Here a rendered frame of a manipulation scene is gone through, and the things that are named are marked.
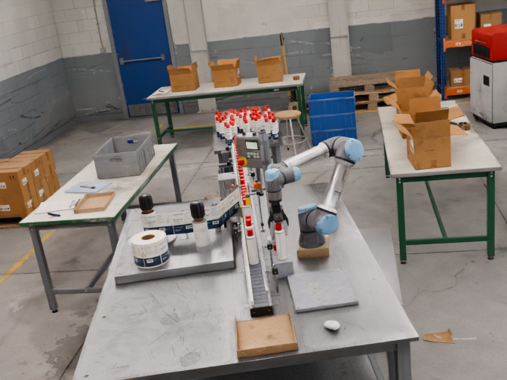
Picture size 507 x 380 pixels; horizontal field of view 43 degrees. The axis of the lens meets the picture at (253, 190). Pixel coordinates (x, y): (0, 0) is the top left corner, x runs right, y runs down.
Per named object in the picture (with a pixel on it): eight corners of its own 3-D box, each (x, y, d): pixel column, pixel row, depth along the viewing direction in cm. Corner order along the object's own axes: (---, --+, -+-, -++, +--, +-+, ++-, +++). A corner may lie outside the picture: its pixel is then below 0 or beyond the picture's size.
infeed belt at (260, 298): (238, 197, 462) (238, 192, 461) (250, 195, 462) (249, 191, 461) (253, 315, 307) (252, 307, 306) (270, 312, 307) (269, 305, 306)
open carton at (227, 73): (209, 90, 908) (205, 63, 896) (216, 84, 947) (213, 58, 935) (239, 87, 899) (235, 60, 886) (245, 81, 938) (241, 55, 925)
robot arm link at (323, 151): (335, 130, 365) (262, 162, 346) (346, 133, 356) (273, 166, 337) (339, 149, 369) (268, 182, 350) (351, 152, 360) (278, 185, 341)
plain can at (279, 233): (277, 257, 345) (272, 222, 338) (287, 255, 345) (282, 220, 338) (278, 261, 340) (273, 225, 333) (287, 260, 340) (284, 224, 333)
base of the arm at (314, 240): (299, 239, 374) (296, 224, 371) (324, 236, 373) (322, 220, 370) (299, 249, 360) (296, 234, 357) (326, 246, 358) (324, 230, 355)
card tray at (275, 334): (235, 322, 305) (234, 314, 304) (290, 314, 306) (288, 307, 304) (238, 358, 277) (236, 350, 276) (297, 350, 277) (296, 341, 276)
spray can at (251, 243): (249, 262, 352) (244, 228, 345) (258, 260, 352) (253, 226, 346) (250, 266, 347) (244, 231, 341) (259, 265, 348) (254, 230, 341)
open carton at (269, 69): (255, 85, 896) (252, 58, 884) (258, 78, 941) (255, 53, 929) (288, 81, 890) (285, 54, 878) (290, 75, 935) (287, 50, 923)
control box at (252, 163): (247, 162, 389) (243, 132, 382) (271, 163, 380) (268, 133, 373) (238, 167, 381) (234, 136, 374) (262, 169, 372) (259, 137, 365)
